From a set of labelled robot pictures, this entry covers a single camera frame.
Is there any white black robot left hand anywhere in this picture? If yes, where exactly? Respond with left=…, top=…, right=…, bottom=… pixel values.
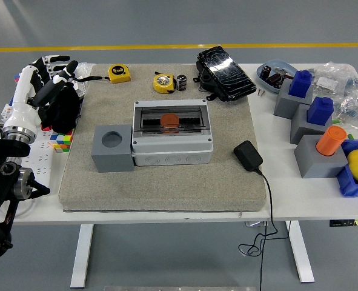
left=2, top=55, right=79, bottom=134

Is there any orange cylinder battery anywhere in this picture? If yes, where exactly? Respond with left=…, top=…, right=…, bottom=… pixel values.
left=315, top=125, right=348, bottom=157
left=161, top=113, right=181, bottom=134

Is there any grey junction box clear lid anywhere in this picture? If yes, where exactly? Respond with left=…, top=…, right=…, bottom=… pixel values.
left=131, top=99, right=214, bottom=167

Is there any white circuit breaker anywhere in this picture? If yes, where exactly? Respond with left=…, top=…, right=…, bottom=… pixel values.
left=1, top=95, right=16, bottom=119

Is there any black cloth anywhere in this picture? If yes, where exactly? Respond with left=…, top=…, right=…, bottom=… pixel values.
left=39, top=83, right=82, bottom=134

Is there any stickerless colour puzzle cube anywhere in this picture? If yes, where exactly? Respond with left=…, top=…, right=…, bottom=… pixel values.
left=50, top=129, right=75, bottom=154

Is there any white power strip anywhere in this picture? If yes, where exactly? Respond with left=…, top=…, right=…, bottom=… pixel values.
left=15, top=130, right=57, bottom=195

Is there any grey block with round hole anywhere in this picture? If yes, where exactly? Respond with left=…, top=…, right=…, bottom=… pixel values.
left=90, top=124, right=136, bottom=173

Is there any square yellow tape measure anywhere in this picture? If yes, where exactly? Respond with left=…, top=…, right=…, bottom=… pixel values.
left=74, top=64, right=131, bottom=84

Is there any round yellow tape measure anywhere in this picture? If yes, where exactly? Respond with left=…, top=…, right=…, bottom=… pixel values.
left=153, top=72, right=177, bottom=94

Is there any white table leg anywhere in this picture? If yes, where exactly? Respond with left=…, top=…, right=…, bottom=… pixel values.
left=285, top=220, right=315, bottom=283
left=70, top=224, right=94, bottom=289

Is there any small black cylinder capacitor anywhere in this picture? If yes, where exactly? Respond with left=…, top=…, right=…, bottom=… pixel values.
left=176, top=74, right=188, bottom=92

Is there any grey-brown mat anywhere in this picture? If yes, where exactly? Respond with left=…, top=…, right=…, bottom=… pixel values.
left=58, top=62, right=267, bottom=213

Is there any black shiny wrapped case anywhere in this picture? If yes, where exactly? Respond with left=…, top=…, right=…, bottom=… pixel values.
left=196, top=45, right=257, bottom=102

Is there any black power adapter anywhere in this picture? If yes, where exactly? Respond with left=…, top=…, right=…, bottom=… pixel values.
left=233, top=140, right=264, bottom=173

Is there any dark brown component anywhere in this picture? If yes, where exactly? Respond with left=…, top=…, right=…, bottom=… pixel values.
left=267, top=72, right=285, bottom=88

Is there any blue-grey oval dish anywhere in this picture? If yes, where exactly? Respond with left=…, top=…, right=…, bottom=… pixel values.
left=256, top=59, right=297, bottom=94

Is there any grey holder block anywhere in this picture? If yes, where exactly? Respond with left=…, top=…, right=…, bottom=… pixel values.
left=273, top=79, right=314, bottom=121
left=293, top=135, right=349, bottom=179
left=290, top=103, right=333, bottom=146

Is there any blue bottle-shaped block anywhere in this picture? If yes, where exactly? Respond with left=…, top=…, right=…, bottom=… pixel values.
left=288, top=69, right=313, bottom=99
left=306, top=96, right=334, bottom=125

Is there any clear bag of white parts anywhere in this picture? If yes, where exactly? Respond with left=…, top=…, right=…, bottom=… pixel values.
left=311, top=62, right=358, bottom=98

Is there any blue plastic bin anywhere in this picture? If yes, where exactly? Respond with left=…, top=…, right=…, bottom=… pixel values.
left=336, top=139, right=358, bottom=198

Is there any clear bag of small components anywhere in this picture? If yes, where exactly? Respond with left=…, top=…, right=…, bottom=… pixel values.
left=337, top=92, right=358, bottom=133

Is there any black table control panel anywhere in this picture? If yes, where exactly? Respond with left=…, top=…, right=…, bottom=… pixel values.
left=329, top=218, right=358, bottom=227

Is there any black adapter cord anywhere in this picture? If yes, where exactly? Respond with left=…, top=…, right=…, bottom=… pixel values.
left=237, top=168, right=290, bottom=291

